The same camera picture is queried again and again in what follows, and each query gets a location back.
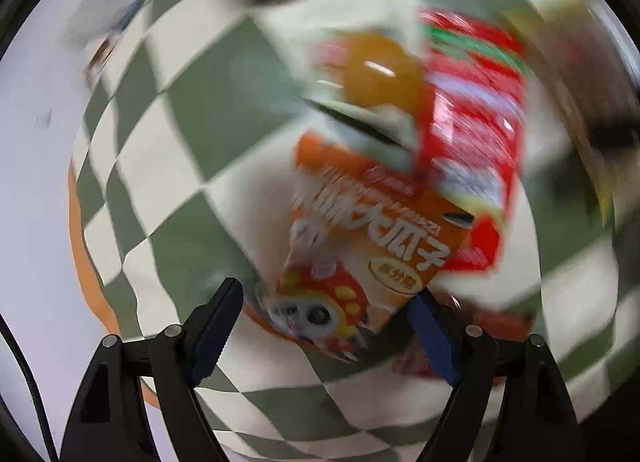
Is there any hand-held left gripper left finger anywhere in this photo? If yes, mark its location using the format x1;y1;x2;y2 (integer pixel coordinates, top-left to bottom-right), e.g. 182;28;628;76
60;278;245;462

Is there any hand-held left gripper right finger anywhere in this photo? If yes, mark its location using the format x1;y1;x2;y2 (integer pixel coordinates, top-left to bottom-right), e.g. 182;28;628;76
406;289;581;462

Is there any orange panda snack packet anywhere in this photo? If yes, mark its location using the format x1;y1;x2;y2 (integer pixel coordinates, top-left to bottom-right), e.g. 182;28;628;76
245;129;476;365

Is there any red snack packet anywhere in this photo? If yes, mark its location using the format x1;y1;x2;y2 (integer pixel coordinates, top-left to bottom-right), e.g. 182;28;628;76
415;9;528;275

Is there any orange jelly cup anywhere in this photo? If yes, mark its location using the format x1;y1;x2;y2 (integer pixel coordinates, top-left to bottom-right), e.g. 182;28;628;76
305;29;431;153

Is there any green white checkered blanket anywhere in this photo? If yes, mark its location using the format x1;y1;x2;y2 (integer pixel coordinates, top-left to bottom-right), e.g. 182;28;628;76
67;0;640;462

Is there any black cable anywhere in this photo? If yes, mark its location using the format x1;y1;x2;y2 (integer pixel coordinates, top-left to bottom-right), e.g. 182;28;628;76
0;317;58;462

